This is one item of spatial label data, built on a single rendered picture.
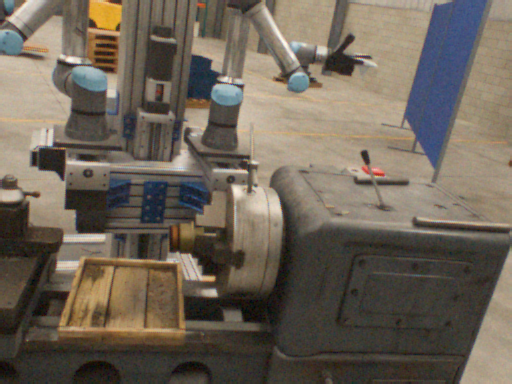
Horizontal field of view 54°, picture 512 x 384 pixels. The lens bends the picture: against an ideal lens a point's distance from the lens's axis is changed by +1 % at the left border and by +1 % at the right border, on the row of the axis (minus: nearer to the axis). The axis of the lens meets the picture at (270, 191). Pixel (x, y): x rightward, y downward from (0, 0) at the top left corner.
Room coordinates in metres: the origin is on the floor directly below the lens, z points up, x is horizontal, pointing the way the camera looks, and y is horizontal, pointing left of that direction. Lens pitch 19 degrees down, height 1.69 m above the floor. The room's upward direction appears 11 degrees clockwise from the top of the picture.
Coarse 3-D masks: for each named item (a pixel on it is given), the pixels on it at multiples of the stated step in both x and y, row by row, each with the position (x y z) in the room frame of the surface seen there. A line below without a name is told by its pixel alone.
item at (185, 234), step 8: (184, 224) 1.22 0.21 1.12; (192, 224) 1.22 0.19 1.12; (168, 232) 1.23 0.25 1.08; (176, 232) 1.19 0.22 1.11; (184, 232) 1.19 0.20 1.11; (192, 232) 1.19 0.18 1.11; (200, 232) 1.21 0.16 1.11; (168, 240) 1.23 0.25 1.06; (176, 240) 1.18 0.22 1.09; (184, 240) 1.18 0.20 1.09; (192, 240) 1.18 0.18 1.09; (168, 248) 1.21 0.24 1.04; (176, 248) 1.18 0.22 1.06; (184, 248) 1.18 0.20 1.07; (192, 248) 1.18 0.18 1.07
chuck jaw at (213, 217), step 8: (216, 192) 1.31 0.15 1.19; (224, 192) 1.31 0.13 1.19; (216, 200) 1.29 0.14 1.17; (224, 200) 1.30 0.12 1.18; (208, 208) 1.27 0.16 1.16; (216, 208) 1.28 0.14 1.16; (224, 208) 1.29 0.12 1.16; (200, 216) 1.25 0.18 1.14; (208, 216) 1.26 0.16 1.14; (216, 216) 1.27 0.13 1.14; (224, 216) 1.27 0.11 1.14; (200, 224) 1.24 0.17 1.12; (208, 224) 1.24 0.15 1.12; (216, 224) 1.25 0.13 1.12; (224, 224) 1.26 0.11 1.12
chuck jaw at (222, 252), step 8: (200, 240) 1.17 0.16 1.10; (208, 240) 1.17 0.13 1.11; (216, 240) 1.18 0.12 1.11; (224, 240) 1.19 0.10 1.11; (200, 248) 1.17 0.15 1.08; (208, 248) 1.15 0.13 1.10; (216, 248) 1.11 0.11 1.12; (224, 248) 1.12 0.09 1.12; (216, 256) 1.11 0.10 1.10; (224, 256) 1.11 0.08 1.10; (232, 256) 1.11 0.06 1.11; (240, 256) 1.11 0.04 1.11; (232, 264) 1.10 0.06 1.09; (240, 264) 1.11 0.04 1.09
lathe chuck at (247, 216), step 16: (240, 192) 1.23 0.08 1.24; (256, 192) 1.25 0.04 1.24; (240, 208) 1.17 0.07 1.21; (256, 208) 1.19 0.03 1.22; (240, 224) 1.14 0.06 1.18; (256, 224) 1.15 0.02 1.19; (240, 240) 1.12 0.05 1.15; (256, 240) 1.13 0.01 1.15; (256, 256) 1.12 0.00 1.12; (224, 272) 1.16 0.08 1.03; (240, 272) 1.10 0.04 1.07; (256, 272) 1.11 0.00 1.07; (224, 288) 1.12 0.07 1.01; (240, 288) 1.12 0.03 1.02; (256, 288) 1.13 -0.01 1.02
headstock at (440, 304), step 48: (288, 192) 1.32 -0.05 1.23; (336, 192) 1.32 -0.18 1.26; (384, 192) 1.41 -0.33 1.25; (432, 192) 1.50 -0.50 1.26; (288, 240) 1.20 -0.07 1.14; (336, 240) 1.10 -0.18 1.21; (384, 240) 1.13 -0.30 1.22; (432, 240) 1.17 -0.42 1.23; (480, 240) 1.21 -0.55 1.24; (288, 288) 1.12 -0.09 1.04; (336, 288) 1.13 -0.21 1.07; (384, 288) 1.15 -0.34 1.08; (432, 288) 1.18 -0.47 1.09; (480, 288) 1.24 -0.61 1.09; (288, 336) 1.09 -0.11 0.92; (336, 336) 1.14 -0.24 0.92; (384, 336) 1.17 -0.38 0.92; (432, 336) 1.21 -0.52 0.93
